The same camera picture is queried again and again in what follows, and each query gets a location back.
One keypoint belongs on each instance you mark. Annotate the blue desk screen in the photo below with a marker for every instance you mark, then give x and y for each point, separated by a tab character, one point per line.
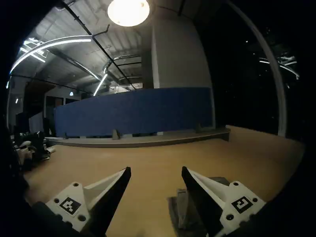
133	111

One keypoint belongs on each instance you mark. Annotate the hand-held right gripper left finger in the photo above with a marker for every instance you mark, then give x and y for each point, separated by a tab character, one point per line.
74	197

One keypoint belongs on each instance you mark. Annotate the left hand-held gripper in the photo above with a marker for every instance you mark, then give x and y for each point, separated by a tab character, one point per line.
39	145

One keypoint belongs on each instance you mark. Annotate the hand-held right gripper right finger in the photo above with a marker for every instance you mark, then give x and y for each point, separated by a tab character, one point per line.
229	200

